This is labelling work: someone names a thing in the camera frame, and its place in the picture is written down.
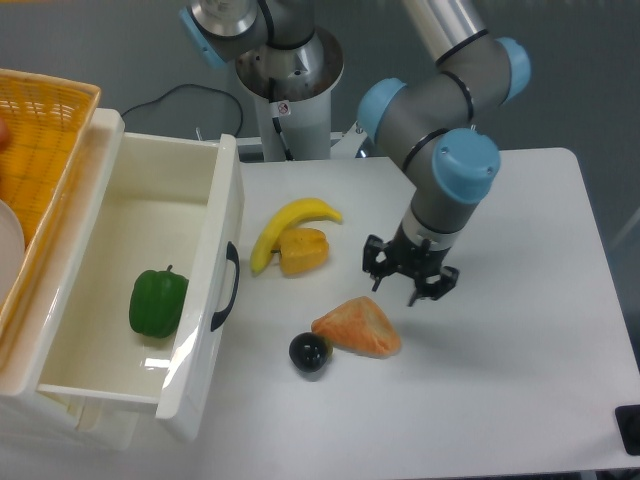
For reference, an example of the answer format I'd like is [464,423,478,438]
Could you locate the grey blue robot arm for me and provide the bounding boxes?
[179,1,531,300]

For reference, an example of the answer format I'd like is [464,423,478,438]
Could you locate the yellow banana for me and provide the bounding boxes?
[249,197,343,275]

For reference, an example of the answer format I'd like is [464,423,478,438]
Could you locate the black eggplant ball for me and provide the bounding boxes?
[289,332,333,373]

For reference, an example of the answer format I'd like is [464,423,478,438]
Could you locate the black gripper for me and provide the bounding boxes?
[362,226,459,307]

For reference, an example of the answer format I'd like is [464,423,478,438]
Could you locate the white drawer cabinet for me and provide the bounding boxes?
[1,108,138,450]

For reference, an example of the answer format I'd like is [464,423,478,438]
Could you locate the orange yellow bell pepper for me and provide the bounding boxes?
[276,228,329,276]

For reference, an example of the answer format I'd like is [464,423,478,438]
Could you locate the green bell pepper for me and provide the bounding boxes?
[128,265,189,339]

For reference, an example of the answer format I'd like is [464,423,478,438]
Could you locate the orange bread wedge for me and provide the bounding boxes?
[311,296,401,358]

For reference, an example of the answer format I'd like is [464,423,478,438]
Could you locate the yellow woven basket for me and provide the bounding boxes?
[1,69,101,336]

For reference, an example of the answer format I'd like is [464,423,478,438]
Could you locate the black cable on floor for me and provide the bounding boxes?
[119,83,245,139]

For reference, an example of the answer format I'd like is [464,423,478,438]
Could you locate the white plate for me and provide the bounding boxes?
[0,201,25,303]

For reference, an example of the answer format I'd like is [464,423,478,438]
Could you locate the black object at table edge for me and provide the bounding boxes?
[614,404,640,456]

